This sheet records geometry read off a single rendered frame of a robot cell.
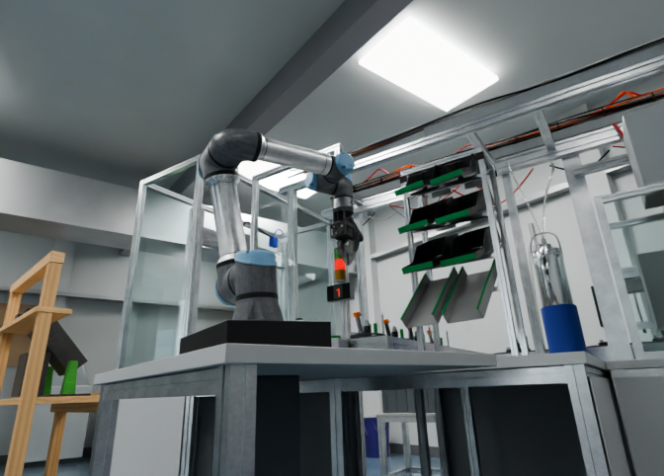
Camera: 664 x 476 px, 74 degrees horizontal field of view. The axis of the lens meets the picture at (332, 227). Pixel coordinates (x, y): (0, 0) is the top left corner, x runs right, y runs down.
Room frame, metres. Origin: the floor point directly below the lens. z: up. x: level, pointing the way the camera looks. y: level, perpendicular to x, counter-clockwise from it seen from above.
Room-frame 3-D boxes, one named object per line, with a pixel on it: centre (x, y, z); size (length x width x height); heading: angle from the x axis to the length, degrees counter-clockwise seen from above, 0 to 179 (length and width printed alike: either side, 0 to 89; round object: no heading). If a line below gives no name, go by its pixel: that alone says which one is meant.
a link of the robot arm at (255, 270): (1.21, 0.22, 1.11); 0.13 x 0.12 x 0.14; 33
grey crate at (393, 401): (3.82, -0.72, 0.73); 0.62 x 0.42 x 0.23; 57
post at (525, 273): (2.44, -1.09, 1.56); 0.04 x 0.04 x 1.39; 57
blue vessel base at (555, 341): (2.11, -1.06, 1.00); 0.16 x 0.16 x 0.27
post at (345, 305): (1.99, -0.05, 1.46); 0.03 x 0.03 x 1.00; 57
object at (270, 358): (1.24, 0.17, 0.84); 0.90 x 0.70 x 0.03; 39
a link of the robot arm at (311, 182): (1.48, 0.03, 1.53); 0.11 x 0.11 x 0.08; 33
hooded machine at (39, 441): (6.84, 4.05, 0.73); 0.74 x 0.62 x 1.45; 129
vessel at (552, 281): (2.11, -1.06, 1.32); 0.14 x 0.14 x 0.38
